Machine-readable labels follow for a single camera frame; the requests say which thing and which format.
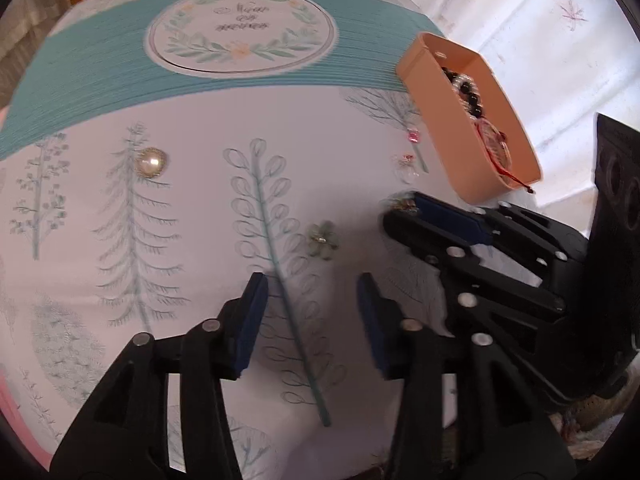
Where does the tree print bed sheet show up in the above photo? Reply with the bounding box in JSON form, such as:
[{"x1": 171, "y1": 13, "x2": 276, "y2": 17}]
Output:
[{"x1": 0, "y1": 0, "x2": 551, "y2": 480}]

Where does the peach plastic storage box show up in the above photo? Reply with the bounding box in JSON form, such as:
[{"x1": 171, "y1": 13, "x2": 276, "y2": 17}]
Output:
[{"x1": 395, "y1": 31, "x2": 544, "y2": 205}]

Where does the black bead bracelet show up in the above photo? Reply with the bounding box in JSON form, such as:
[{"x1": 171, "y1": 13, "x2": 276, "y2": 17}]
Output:
[{"x1": 441, "y1": 66, "x2": 485, "y2": 117}]

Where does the white leaf print curtain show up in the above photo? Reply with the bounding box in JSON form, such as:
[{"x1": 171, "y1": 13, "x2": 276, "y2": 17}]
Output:
[{"x1": 395, "y1": 0, "x2": 640, "y2": 211}]

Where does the red bracelet with gold beads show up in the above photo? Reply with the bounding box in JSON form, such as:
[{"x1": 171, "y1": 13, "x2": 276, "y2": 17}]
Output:
[{"x1": 475, "y1": 118, "x2": 512, "y2": 173}]

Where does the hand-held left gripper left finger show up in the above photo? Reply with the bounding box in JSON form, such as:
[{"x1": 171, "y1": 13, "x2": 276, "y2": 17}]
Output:
[{"x1": 50, "y1": 272, "x2": 269, "y2": 480}]

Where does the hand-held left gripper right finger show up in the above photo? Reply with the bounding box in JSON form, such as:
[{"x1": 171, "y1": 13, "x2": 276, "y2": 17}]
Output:
[{"x1": 356, "y1": 272, "x2": 576, "y2": 480}]

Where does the pink blanket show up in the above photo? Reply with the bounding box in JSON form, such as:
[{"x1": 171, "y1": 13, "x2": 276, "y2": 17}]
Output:
[{"x1": 0, "y1": 360, "x2": 48, "y2": 461}]

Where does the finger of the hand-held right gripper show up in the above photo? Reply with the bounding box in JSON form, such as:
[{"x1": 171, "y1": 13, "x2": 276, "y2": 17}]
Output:
[
  {"x1": 382, "y1": 210, "x2": 568, "y2": 341},
  {"x1": 412, "y1": 192, "x2": 588, "y2": 291}
]

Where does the round pearl brooch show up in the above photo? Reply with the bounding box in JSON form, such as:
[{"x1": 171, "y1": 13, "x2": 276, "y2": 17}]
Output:
[{"x1": 134, "y1": 147, "x2": 169, "y2": 178}]

